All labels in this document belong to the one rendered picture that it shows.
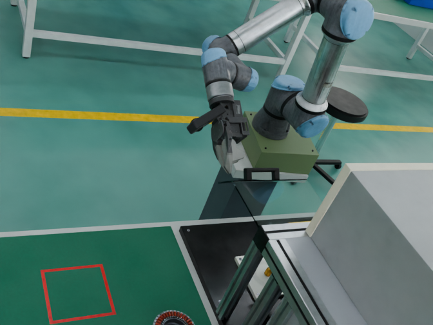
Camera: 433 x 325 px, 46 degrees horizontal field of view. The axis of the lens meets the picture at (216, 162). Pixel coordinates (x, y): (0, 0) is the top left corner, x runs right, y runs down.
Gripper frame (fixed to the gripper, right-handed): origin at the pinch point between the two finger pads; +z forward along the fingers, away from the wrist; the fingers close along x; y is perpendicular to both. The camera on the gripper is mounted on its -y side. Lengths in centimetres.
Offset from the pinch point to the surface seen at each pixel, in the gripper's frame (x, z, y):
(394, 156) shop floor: 163, -59, 245
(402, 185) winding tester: -40.4, 17.0, 17.8
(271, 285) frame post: -15.4, 32.2, -2.4
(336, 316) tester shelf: -31, 40, 1
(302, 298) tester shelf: -28.7, 35.9, -4.3
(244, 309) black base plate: 11.5, 36.2, 4.8
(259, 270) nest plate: 16.3, 26.2, 14.8
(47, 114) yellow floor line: 177, -92, -13
